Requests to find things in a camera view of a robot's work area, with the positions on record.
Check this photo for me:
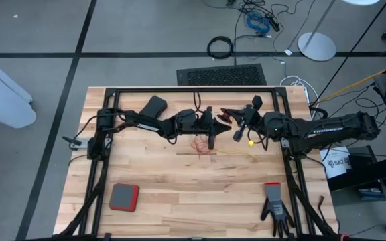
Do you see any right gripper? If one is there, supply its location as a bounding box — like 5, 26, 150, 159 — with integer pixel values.
220, 95, 264, 143

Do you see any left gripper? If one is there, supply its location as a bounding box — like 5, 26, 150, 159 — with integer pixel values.
196, 106, 233, 151

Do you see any thin red wire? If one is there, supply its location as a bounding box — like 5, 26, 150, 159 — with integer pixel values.
191, 133, 214, 161

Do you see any thin yellow wire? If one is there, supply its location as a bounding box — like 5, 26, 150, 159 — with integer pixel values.
215, 148, 258, 161

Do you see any black floor vent grate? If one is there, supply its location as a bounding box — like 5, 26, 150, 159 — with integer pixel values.
176, 63, 268, 86

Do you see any black rounded case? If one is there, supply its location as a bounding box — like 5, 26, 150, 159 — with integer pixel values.
139, 95, 168, 120

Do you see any grey black work glove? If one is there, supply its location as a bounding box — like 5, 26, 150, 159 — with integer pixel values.
260, 182, 296, 238

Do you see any grey round-base stand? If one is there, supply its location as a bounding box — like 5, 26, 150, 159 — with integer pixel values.
297, 0, 337, 62

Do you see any white printed cardboard box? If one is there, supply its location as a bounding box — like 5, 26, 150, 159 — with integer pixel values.
320, 146, 352, 179

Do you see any grey pad with red rim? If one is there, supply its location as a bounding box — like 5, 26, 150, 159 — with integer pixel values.
108, 183, 140, 212

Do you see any black equipment stand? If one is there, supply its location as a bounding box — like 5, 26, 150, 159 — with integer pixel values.
326, 145, 386, 232

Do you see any black table clamp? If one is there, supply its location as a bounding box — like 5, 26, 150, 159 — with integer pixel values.
62, 135, 83, 147

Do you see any dark blue box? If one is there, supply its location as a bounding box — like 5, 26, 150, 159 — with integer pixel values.
359, 187, 386, 201

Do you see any white round lamp head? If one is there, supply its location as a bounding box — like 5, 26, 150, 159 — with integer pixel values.
342, 0, 381, 7

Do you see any white bin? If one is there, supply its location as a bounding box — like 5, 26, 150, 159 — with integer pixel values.
0, 47, 37, 129

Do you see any black aluminium table frame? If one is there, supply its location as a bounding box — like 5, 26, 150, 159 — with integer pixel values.
58, 86, 338, 239

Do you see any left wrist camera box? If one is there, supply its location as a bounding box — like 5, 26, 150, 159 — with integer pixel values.
175, 108, 198, 134

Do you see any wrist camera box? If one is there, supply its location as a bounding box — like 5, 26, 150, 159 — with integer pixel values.
263, 112, 292, 141
175, 108, 198, 134

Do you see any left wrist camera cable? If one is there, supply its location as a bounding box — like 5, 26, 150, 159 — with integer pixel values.
192, 92, 203, 114

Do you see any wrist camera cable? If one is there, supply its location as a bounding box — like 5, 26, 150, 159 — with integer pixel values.
256, 132, 269, 152
192, 92, 203, 114

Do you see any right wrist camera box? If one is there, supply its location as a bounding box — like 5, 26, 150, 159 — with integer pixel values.
263, 112, 292, 141

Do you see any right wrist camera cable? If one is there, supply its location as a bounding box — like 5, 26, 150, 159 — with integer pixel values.
256, 132, 269, 152

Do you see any white floor cable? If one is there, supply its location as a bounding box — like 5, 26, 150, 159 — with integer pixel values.
279, 76, 320, 104

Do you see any coiled black floor cable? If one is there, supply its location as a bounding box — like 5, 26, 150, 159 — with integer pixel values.
206, 35, 235, 60

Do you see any coiled blue cable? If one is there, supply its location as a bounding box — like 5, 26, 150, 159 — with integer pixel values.
245, 11, 271, 35

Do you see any black floor cable tangle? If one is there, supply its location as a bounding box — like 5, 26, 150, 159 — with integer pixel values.
202, 0, 314, 37

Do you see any yellow extension cord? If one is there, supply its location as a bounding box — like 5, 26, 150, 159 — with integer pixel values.
313, 58, 386, 104

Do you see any brown strap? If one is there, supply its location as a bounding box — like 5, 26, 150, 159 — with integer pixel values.
317, 195, 326, 222

